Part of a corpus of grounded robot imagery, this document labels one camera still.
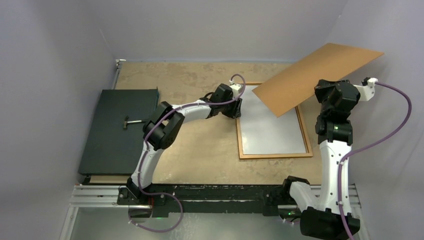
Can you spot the orange wooden picture frame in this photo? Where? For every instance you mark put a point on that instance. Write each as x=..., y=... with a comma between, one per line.
x=309, y=150

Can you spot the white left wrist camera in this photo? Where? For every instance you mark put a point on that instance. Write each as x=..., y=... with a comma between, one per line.
x=236, y=88

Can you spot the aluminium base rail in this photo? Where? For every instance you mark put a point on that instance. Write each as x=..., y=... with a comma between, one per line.
x=108, y=196

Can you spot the brown frame backing board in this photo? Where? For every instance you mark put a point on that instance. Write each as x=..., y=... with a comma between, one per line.
x=295, y=84

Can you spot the plant photo print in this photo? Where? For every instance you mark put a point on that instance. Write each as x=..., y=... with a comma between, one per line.
x=262, y=133

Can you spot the dark box with blue edge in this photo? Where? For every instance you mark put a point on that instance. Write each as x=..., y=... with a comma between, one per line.
x=111, y=150

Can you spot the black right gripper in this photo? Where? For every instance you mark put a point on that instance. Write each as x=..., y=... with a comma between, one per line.
x=323, y=87

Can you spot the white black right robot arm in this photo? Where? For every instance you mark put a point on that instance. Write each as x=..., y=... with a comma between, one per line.
x=329, y=215

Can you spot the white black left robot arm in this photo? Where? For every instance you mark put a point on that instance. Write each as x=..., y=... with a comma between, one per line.
x=161, y=129

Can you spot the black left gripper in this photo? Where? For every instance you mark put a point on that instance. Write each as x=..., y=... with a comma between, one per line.
x=234, y=113

